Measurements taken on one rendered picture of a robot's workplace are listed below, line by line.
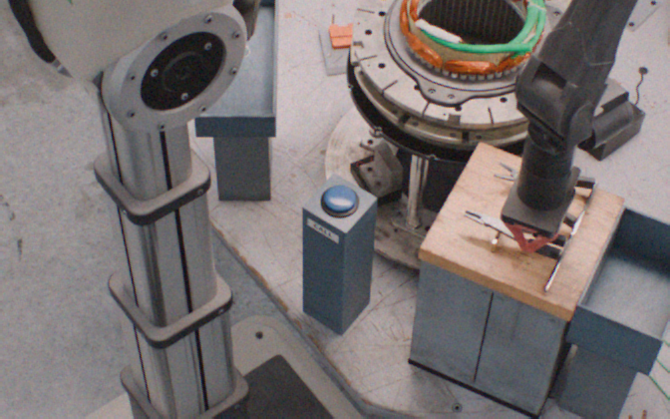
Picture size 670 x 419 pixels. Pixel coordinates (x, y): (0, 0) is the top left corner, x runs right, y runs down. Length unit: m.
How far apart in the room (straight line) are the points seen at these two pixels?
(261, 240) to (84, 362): 0.91
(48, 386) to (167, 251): 1.21
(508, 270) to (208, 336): 0.43
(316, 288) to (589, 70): 0.61
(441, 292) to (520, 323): 0.11
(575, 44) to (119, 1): 0.47
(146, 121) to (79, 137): 1.83
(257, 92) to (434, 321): 0.40
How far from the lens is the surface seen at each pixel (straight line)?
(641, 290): 1.69
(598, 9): 1.31
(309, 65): 2.15
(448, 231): 1.60
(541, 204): 1.47
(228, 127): 1.72
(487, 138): 1.70
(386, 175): 1.92
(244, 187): 1.95
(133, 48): 1.20
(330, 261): 1.70
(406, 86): 1.70
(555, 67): 1.34
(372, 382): 1.80
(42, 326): 2.82
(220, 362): 1.83
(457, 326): 1.69
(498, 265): 1.58
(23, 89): 3.23
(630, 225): 1.68
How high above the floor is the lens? 2.36
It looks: 53 degrees down
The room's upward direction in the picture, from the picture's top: 2 degrees clockwise
